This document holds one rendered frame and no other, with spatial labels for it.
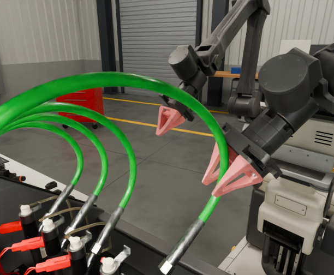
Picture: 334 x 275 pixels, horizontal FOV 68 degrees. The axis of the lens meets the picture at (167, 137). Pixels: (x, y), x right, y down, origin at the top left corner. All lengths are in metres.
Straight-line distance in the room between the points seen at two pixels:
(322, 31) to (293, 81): 6.15
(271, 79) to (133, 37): 7.51
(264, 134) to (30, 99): 0.30
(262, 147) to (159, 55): 7.00
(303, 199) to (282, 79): 0.84
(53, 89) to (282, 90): 0.25
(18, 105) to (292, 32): 6.34
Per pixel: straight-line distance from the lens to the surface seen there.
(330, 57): 0.44
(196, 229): 0.41
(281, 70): 0.35
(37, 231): 0.63
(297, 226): 1.16
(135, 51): 7.78
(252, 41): 1.03
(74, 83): 0.22
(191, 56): 0.64
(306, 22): 6.46
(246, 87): 0.99
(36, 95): 0.22
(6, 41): 7.74
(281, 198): 1.16
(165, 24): 7.25
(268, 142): 0.39
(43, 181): 1.04
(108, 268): 0.43
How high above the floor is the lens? 1.46
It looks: 21 degrees down
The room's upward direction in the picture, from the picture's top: straight up
